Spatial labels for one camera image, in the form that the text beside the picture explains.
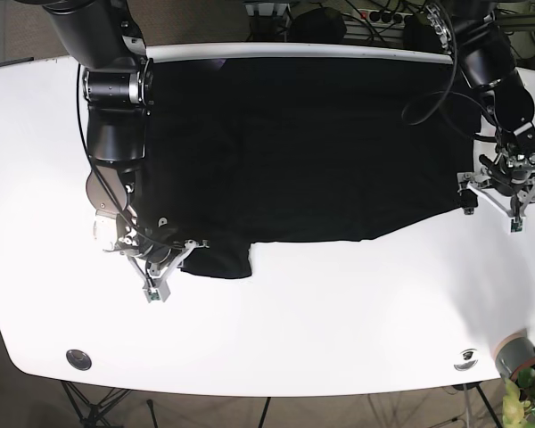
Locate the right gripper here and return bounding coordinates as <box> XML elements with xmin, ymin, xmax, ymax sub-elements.
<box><xmin>124</xmin><ymin>240</ymin><xmax>210</xmax><ymax>292</ymax></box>

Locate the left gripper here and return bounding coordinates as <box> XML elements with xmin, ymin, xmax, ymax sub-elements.
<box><xmin>457</xmin><ymin>172</ymin><xmax>535</xmax><ymax>218</ymax></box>

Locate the black T-shirt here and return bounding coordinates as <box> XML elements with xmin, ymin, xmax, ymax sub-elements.
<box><xmin>135</xmin><ymin>58</ymin><xmax>481</xmax><ymax>279</ymax></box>

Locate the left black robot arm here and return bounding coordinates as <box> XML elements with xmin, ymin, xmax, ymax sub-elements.
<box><xmin>422</xmin><ymin>1</ymin><xmax>535</xmax><ymax>232</ymax></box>

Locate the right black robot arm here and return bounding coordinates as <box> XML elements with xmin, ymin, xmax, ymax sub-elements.
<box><xmin>40</xmin><ymin>1</ymin><xmax>208</xmax><ymax>302</ymax></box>

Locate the left silver table grommet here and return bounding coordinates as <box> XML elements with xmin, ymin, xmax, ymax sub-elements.
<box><xmin>66</xmin><ymin>350</ymin><xmax>92</xmax><ymax>371</ymax></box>

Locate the silver table grommet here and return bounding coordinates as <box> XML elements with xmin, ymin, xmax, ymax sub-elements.
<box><xmin>453</xmin><ymin>348</ymin><xmax>480</xmax><ymax>372</ymax></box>
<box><xmin>66</xmin><ymin>350</ymin><xmax>92</xmax><ymax>371</ymax></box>

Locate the grey plant pot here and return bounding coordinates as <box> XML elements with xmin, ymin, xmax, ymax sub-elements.
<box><xmin>491</xmin><ymin>332</ymin><xmax>535</xmax><ymax>381</ymax></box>

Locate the right silver table grommet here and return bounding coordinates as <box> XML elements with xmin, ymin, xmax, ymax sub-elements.
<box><xmin>453</xmin><ymin>348</ymin><xmax>480</xmax><ymax>372</ymax></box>

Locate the green potted plant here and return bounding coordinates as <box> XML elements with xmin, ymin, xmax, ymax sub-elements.
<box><xmin>502</xmin><ymin>367</ymin><xmax>535</xmax><ymax>428</ymax></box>

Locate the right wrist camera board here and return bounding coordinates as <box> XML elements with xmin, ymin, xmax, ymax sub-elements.
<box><xmin>143</xmin><ymin>282</ymin><xmax>170</xmax><ymax>303</ymax></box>

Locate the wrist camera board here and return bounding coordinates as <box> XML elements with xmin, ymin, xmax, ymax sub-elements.
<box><xmin>510</xmin><ymin>216</ymin><xmax>524</xmax><ymax>234</ymax></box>
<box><xmin>143</xmin><ymin>282</ymin><xmax>170</xmax><ymax>303</ymax></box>

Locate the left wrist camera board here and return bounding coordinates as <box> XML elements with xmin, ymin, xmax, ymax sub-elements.
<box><xmin>510</xmin><ymin>216</ymin><xmax>524</xmax><ymax>234</ymax></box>

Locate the black table leg frame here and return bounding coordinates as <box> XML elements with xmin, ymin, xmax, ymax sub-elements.
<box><xmin>61</xmin><ymin>381</ymin><xmax>131</xmax><ymax>428</ymax></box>

